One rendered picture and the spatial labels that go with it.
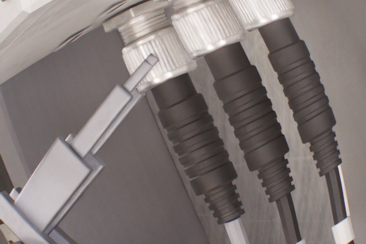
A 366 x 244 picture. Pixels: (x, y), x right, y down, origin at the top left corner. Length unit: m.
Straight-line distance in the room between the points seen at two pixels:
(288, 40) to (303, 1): 0.06
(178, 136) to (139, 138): 0.11
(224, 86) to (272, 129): 0.01
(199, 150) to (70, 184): 0.03
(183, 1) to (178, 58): 0.03
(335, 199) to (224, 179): 0.07
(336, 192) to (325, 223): 0.09
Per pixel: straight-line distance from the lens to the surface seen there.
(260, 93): 0.62
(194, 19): 0.62
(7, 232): 1.60
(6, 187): 1.62
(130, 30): 0.66
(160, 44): 0.65
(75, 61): 0.76
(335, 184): 0.59
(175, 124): 0.65
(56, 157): 0.65
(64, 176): 0.65
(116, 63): 0.76
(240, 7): 0.59
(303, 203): 0.69
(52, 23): 0.56
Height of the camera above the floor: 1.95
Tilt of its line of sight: 42 degrees down
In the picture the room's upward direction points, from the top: 3 degrees counter-clockwise
